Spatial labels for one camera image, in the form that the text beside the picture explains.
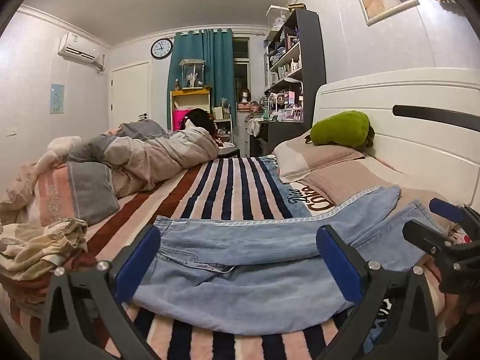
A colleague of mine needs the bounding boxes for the white storage rack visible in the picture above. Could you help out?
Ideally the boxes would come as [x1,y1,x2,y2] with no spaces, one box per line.
[212,97,236,147]

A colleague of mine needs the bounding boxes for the white headboard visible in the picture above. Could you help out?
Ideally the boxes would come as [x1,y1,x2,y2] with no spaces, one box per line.
[311,67,480,229]

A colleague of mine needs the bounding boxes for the white cloth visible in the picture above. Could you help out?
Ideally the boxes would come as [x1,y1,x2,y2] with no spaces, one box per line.
[245,117,271,138]

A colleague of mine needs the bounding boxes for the white fluffy plush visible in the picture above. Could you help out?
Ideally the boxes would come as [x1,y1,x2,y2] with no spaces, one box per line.
[35,136,81,169]

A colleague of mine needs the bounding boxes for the green plush toy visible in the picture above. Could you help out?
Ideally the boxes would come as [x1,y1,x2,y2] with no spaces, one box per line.
[304,110,376,148]

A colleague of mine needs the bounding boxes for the beige and grey quilt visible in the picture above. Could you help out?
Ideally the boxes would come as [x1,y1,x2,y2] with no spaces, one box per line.
[34,119,220,227]

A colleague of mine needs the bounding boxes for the yellow shelf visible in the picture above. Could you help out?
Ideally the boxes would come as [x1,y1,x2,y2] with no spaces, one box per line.
[170,88,212,133]

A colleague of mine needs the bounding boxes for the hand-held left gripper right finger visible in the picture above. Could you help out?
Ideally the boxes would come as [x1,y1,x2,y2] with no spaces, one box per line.
[316,225,439,360]

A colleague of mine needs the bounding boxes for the light blue wall poster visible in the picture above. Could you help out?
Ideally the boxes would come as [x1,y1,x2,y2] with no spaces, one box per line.
[50,83,65,115]

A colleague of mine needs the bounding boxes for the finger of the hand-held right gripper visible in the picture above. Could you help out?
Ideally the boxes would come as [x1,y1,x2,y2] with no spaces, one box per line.
[402,219,467,268]
[428,198,480,230]

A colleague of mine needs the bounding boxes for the round wall clock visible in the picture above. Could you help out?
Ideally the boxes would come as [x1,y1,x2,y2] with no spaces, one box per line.
[151,38,174,59]

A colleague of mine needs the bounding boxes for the teal curtain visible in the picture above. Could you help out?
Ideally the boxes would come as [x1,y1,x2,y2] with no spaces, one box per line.
[166,30,235,133]

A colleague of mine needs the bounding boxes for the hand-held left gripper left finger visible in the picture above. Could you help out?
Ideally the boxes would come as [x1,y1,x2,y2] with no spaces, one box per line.
[38,225,162,360]

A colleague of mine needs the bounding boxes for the glass display case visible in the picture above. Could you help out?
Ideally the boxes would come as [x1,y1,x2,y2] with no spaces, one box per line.
[179,59,207,90]

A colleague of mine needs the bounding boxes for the clear box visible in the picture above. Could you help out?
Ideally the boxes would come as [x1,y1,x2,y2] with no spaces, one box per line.
[267,4,290,31]

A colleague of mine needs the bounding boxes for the dark bookshelf with desk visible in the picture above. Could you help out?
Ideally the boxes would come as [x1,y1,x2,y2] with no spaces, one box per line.
[247,7,327,156]

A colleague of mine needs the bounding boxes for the window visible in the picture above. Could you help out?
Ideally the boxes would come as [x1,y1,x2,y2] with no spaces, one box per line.
[232,37,251,102]

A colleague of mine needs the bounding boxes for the white door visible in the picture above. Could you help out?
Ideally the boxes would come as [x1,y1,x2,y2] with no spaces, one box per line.
[110,62,151,130]

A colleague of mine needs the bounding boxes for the crumpled beige cloth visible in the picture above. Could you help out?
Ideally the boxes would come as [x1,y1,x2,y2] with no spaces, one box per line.
[0,161,89,282]

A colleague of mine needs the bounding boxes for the pink knit pillow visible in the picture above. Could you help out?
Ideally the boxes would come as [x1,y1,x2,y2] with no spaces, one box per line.
[300,157,462,233]

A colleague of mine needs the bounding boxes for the pink bag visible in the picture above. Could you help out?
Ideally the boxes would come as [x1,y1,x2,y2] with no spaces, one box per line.
[172,109,193,132]

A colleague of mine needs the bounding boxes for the striped blanket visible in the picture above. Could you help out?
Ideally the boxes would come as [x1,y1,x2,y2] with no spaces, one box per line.
[7,155,451,360]

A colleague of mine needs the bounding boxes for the light blue denim pants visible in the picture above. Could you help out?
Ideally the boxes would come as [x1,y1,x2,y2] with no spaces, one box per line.
[131,184,456,336]

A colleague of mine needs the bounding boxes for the white air conditioner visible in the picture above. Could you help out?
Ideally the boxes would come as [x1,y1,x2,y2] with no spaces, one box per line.
[57,32,106,71]

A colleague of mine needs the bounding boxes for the beige and white pillow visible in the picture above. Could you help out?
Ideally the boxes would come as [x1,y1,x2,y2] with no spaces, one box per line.
[272,135,366,184]

